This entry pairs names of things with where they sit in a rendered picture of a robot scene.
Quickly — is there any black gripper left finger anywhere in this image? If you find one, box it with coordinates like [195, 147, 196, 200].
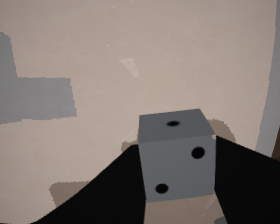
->
[31, 144, 145, 224]

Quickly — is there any grey die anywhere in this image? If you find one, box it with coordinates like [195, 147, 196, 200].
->
[139, 108, 216, 202]

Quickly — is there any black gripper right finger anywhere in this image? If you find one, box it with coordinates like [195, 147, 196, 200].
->
[214, 135, 280, 224]

